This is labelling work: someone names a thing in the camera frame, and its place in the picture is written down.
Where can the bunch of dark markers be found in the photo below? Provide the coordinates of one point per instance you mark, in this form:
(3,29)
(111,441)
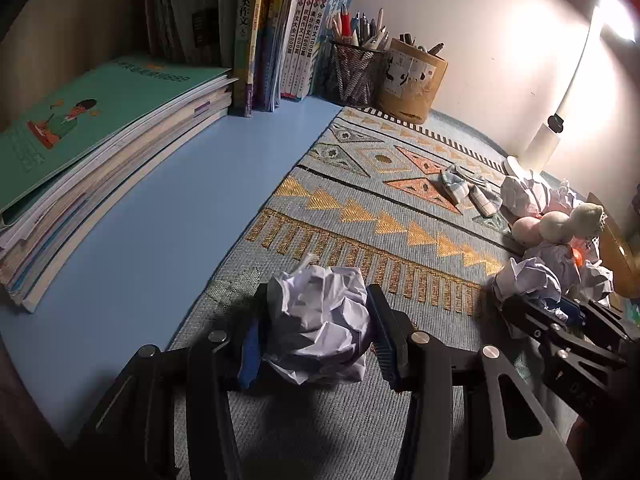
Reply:
(420,42)

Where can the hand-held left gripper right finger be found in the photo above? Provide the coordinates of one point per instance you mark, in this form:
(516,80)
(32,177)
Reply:
(387,350)

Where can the blue checked cloth piece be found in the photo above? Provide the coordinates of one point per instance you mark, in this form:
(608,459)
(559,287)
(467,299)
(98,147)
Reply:
(457,182)
(486,202)

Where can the bundle of pens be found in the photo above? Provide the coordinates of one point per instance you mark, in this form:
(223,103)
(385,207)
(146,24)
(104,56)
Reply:
(360,27)

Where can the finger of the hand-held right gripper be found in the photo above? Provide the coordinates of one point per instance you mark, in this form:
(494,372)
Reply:
(525,317)
(575,311)

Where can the stack of flat books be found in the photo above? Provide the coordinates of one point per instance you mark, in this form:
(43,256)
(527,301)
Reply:
(100,125)

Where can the white desk lamp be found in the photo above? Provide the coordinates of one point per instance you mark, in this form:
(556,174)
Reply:
(542,142)

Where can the large crumpled paper ball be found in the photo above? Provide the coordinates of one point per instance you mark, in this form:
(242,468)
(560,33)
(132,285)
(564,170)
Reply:
(522,192)

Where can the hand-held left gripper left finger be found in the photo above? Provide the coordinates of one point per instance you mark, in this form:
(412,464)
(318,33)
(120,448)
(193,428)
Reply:
(248,360)

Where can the black mesh pen holder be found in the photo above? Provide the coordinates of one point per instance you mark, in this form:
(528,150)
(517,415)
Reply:
(352,77)

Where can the row of upright books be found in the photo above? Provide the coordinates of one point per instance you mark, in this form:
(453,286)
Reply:
(300,35)

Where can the patterned woven mat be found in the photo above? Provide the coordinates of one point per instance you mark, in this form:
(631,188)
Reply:
(350,200)

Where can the woven wicker bowl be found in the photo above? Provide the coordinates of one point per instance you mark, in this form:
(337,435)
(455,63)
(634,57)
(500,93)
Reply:
(620,255)

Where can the green printed paper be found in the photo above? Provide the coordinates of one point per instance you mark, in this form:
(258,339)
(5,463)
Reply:
(631,312)

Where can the round wooden pen holder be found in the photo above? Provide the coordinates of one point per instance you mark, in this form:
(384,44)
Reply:
(410,95)

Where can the pink and white plush toy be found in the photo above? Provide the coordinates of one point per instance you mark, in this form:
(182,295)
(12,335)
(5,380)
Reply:
(555,225)

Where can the white paper ball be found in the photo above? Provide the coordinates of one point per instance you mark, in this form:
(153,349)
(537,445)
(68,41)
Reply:
(525,280)
(315,325)
(557,255)
(597,280)

